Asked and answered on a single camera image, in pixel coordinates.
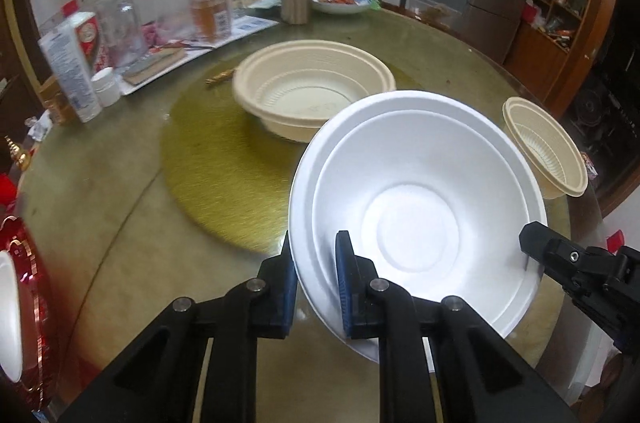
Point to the clear plastic container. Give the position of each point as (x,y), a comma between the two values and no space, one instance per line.
(436,13)

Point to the large white foam bowl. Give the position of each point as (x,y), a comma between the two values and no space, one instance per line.
(428,189)

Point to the small white foam bowl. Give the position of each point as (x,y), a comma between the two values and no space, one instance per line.
(11,349)

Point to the white tube carton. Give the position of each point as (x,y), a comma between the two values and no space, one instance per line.
(68,63)

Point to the wooden shelf cabinet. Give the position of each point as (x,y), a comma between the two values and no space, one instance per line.
(555,48)

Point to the large beige plastic bowl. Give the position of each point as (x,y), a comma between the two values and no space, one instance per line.
(294,87)

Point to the small white pill bottle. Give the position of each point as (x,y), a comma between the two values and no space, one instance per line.
(104,84)

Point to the gold wrapped stick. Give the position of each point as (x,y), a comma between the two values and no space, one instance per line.
(220,77)

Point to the small beige plastic bowl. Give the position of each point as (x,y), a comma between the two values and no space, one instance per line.
(552,155)

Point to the clear glass pitcher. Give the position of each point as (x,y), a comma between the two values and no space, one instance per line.
(121,28)

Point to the red scalloped plate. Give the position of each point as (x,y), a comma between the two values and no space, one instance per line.
(38,325)

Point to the blue white food plate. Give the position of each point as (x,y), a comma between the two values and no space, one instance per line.
(341,7)

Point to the red white liquor bottle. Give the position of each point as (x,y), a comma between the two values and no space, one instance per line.
(87,29)

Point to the small book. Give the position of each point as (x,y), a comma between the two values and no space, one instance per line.
(151,64)

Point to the gold glitter turntable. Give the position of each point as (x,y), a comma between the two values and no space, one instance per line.
(225,170)

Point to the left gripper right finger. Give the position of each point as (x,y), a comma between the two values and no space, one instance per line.
(439,361)

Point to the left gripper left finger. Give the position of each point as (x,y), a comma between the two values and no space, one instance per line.
(196,361)

